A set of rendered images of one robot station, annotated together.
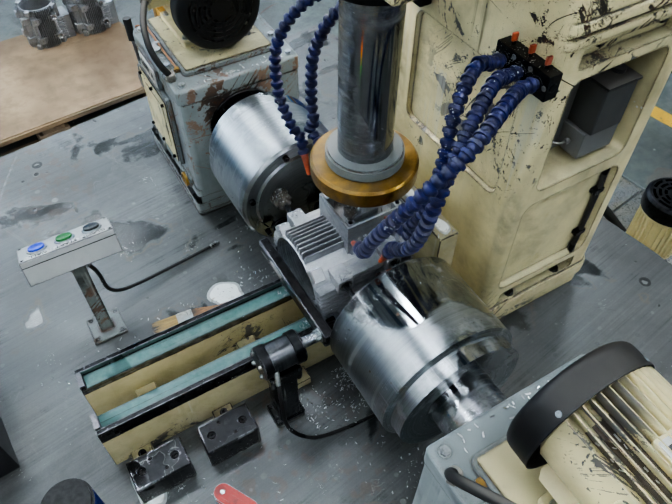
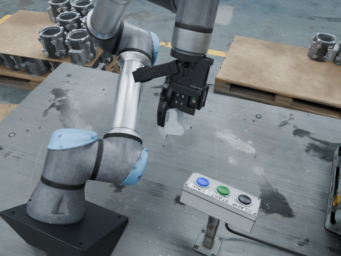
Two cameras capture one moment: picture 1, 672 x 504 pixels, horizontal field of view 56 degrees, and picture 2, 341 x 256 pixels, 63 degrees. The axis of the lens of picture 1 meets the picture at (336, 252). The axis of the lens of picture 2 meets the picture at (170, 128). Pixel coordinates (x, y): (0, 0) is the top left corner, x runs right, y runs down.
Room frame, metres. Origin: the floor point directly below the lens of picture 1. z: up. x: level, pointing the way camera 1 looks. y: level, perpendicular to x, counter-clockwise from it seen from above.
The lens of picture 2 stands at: (0.49, 0.29, 1.63)
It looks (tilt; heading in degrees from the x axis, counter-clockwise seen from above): 47 degrees down; 58
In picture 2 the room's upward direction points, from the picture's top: straight up
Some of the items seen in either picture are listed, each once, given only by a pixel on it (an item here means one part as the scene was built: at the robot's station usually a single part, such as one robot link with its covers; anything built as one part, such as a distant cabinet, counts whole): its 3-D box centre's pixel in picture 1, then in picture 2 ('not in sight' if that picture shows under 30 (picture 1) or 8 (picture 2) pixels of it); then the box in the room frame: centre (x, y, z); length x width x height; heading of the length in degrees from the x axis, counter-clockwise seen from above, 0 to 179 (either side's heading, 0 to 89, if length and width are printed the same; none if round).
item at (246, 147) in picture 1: (268, 151); not in sight; (1.03, 0.15, 1.04); 0.37 x 0.25 x 0.25; 31
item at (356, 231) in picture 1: (361, 212); not in sight; (0.79, -0.05, 1.11); 0.12 x 0.11 x 0.07; 121
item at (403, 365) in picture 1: (432, 361); not in sight; (0.53, -0.16, 1.04); 0.41 x 0.25 x 0.25; 31
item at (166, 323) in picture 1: (200, 316); not in sight; (0.77, 0.29, 0.80); 0.21 x 0.05 x 0.01; 115
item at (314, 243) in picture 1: (342, 254); not in sight; (0.77, -0.01, 1.01); 0.20 x 0.19 x 0.19; 121
